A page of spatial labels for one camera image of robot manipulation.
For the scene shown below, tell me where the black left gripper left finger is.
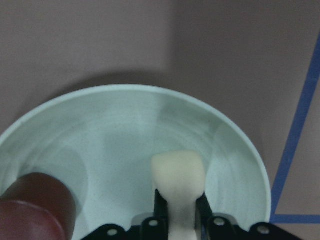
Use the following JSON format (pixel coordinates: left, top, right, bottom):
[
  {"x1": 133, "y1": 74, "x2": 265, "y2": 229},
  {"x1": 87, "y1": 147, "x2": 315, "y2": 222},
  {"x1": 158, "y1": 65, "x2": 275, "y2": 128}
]
[{"x1": 153, "y1": 189, "x2": 168, "y2": 240}]

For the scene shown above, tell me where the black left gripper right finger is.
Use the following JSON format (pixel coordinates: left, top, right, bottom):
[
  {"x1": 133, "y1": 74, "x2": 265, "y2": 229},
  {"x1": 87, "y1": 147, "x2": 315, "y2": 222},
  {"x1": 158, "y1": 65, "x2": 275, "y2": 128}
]
[{"x1": 194, "y1": 193, "x2": 213, "y2": 240}]

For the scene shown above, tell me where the white steamed bun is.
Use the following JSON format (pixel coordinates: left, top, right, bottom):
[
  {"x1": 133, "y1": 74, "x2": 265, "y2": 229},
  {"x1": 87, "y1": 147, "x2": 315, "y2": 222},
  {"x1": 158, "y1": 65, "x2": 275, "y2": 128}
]
[{"x1": 151, "y1": 150, "x2": 206, "y2": 240}]

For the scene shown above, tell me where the brown steamed bun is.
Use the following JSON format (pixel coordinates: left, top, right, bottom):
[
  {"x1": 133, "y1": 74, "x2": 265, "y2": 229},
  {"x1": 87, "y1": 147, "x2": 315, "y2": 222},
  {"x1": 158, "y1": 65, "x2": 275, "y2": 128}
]
[{"x1": 0, "y1": 173, "x2": 76, "y2": 240}]

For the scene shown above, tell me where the mint green plate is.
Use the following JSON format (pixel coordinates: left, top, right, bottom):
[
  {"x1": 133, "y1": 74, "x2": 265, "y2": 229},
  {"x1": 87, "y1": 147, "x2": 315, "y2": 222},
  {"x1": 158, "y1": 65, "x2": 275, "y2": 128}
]
[{"x1": 0, "y1": 84, "x2": 271, "y2": 240}]

